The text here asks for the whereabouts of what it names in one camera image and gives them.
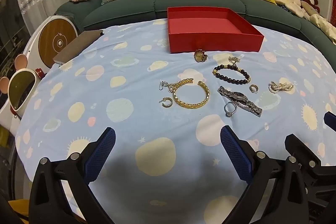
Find silver flower earring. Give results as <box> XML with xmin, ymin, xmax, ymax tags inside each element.
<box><xmin>158</xmin><ymin>80</ymin><xmax>176</xmax><ymax>94</ymax></box>

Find crystal drop earring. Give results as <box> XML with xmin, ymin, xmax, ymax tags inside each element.
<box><xmin>228</xmin><ymin>55</ymin><xmax>241</xmax><ymax>67</ymax></box>

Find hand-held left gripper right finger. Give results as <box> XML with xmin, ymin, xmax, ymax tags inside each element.
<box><xmin>220</xmin><ymin>126</ymin><xmax>310</xmax><ymax>224</ymax></box>

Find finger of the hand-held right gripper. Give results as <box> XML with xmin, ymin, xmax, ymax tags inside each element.
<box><xmin>324</xmin><ymin>112</ymin><xmax>336</xmax><ymax>132</ymax></box>
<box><xmin>285</xmin><ymin>134</ymin><xmax>336</xmax><ymax>188</ymax></box>

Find silver metal watch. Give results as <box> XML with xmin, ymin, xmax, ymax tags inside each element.
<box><xmin>217</xmin><ymin>86</ymin><xmax>263</xmax><ymax>118</ymax></box>

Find gold chain bangle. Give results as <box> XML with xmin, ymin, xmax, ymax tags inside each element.
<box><xmin>171</xmin><ymin>78</ymin><xmax>210</xmax><ymax>109</ymax></box>

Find dark green sofa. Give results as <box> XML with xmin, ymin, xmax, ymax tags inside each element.
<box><xmin>54</xmin><ymin>0</ymin><xmax>336</xmax><ymax>48</ymax></box>

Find silver stone ring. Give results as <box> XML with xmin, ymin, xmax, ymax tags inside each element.
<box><xmin>224</xmin><ymin>102</ymin><xmax>238</xmax><ymax>118</ymax></box>

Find pearl bow brooch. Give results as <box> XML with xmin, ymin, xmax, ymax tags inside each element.
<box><xmin>268</xmin><ymin>81</ymin><xmax>294</xmax><ymax>94</ymax></box>

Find red cardboard box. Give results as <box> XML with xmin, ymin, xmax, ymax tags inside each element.
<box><xmin>167</xmin><ymin>6</ymin><xmax>264</xmax><ymax>54</ymax></box>

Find blue planet print cloth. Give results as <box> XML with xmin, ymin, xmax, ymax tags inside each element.
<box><xmin>14</xmin><ymin>18</ymin><xmax>336</xmax><ymax>224</ymax></box>

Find brown notebook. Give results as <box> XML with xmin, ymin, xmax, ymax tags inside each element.
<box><xmin>52</xmin><ymin>30</ymin><xmax>104</xmax><ymax>67</ymax></box>

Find black bead bracelet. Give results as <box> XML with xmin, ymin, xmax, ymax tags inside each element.
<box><xmin>212</xmin><ymin>64</ymin><xmax>251</xmax><ymax>85</ymax></box>

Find white machine with wooden disc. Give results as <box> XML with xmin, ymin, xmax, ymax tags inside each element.
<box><xmin>24</xmin><ymin>14</ymin><xmax>78</xmax><ymax>75</ymax></box>

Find cream quilted cushion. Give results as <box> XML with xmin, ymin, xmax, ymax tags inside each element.
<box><xmin>310</xmin><ymin>13</ymin><xmax>336</xmax><ymax>43</ymax></box>

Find dark hoop earring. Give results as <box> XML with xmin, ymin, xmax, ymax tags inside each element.
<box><xmin>158</xmin><ymin>97</ymin><xmax>173</xmax><ymax>108</ymax></box>

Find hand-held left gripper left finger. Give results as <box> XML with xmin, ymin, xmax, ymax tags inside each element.
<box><xmin>28</xmin><ymin>127</ymin><xmax>116</xmax><ymax>224</ymax></box>

